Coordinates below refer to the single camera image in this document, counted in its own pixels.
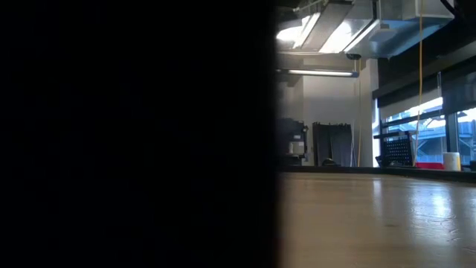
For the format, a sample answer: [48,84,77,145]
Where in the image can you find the black metal shelf wooden board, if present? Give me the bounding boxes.
[0,0,282,268]

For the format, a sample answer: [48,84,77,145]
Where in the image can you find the black background cabinet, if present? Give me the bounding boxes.
[277,118,309,167]

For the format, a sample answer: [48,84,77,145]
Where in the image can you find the black hanging curtain panel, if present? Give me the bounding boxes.
[312,121,353,168]

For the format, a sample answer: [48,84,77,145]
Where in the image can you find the long ceiling light strip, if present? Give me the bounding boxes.
[277,68,360,78]

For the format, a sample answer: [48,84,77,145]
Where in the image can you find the black perforated chair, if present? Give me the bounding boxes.
[374,130,417,168]

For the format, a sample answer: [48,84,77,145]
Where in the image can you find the red low object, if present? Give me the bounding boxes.
[414,161,446,171]

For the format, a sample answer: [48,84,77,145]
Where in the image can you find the white cylindrical container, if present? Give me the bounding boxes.
[442,151,463,172]

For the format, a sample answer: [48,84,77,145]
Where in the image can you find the black window roller blind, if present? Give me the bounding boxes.
[440,70,476,115]

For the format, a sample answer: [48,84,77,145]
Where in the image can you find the yellow hanging cable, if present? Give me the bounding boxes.
[411,0,424,168]
[357,59,362,168]

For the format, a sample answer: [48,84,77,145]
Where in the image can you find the silver ventilation duct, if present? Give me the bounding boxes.
[275,0,455,60]

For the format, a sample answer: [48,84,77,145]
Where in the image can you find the black table frame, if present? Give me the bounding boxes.
[278,165,476,184]

